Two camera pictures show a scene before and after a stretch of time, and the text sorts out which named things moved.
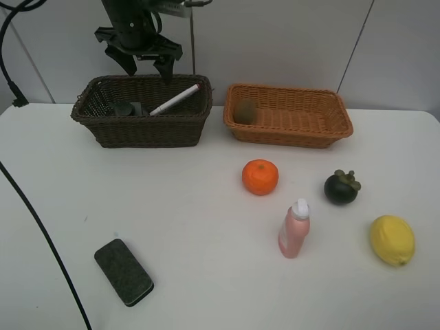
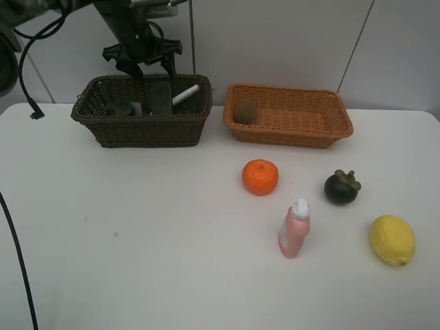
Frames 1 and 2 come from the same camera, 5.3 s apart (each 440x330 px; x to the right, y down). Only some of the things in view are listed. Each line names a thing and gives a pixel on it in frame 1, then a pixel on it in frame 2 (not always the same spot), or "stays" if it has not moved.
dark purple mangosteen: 342,188 stays
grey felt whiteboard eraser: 119,265 → 161,98
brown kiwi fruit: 244,111 stays
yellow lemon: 393,239 stays
